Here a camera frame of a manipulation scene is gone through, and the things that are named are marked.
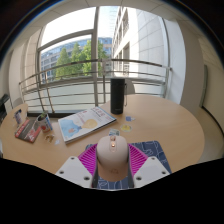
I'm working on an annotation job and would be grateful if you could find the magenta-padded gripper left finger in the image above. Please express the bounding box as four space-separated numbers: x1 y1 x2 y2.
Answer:
54 143 100 189

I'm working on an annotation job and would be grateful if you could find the black printer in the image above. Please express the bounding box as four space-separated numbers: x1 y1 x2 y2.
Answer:
0 94 13 124

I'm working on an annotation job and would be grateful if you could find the metal balcony railing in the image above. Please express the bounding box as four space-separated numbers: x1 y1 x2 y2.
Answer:
18 58 173 114

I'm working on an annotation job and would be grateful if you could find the blue patterned mouse pad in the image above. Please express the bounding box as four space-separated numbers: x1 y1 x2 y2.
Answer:
84 140 173 191

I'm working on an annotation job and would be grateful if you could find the red magazine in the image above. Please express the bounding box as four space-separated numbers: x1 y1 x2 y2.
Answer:
14 118 43 144

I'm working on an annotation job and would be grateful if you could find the open light blue book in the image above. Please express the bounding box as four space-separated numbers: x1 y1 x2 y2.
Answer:
57 106 118 145

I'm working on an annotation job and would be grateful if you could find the white computer mouse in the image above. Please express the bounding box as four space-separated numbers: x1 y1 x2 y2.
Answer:
95 134 130 183

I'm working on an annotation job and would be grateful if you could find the pale blue-green sticker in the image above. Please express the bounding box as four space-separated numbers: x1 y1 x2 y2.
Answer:
108 128 121 137

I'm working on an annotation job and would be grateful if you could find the round yellow sticker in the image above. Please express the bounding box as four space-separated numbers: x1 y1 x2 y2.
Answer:
120 124 133 133

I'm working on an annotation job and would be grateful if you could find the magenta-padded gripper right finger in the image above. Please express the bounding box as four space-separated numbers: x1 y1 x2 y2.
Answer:
126 143 171 189

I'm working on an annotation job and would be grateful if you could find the black cylindrical bottle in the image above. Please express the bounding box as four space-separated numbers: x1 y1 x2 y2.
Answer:
110 77 127 115

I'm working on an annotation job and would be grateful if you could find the white chair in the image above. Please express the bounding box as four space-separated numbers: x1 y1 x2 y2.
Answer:
124 78 137 96

